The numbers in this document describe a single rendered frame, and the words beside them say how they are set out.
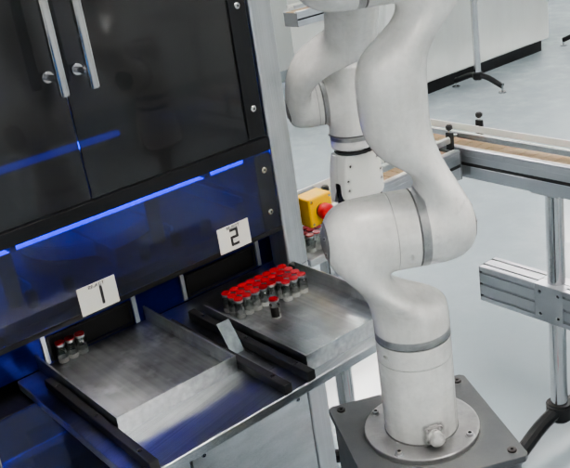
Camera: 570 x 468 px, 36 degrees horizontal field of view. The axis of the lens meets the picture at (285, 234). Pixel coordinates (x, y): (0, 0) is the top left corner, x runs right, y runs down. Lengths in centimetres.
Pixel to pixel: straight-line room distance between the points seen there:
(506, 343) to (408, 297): 209
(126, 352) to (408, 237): 78
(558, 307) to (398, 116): 149
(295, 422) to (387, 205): 105
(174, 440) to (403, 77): 74
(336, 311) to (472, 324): 174
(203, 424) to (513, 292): 137
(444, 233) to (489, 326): 225
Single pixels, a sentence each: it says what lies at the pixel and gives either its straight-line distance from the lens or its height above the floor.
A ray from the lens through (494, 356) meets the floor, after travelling 335.
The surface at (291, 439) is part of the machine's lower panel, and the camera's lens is 225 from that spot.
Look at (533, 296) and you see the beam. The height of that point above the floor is 50.
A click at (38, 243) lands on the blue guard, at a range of 171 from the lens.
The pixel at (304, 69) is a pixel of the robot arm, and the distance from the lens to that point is 150.
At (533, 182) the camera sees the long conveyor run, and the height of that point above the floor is 87.
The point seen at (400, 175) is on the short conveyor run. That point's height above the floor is 93.
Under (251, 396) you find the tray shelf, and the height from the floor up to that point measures 88.
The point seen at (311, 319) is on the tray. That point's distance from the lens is 183.
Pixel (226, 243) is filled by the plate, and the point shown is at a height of 101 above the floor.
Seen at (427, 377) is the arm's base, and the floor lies 100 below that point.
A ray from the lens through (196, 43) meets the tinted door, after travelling 183.
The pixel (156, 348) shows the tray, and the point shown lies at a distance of 184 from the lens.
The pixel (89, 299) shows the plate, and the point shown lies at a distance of 179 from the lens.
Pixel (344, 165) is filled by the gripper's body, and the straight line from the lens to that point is 161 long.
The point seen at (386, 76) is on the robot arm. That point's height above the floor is 147.
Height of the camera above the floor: 175
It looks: 22 degrees down
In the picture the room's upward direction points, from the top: 9 degrees counter-clockwise
